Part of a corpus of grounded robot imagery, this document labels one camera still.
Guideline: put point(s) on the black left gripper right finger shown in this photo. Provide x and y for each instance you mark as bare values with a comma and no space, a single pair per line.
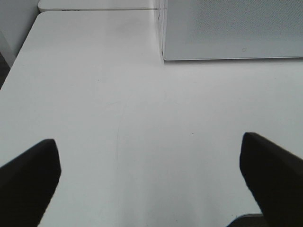
275,178

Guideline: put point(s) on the white microwave door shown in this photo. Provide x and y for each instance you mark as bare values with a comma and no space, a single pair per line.
231,29

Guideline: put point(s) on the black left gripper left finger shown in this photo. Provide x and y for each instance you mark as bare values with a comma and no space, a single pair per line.
27,185

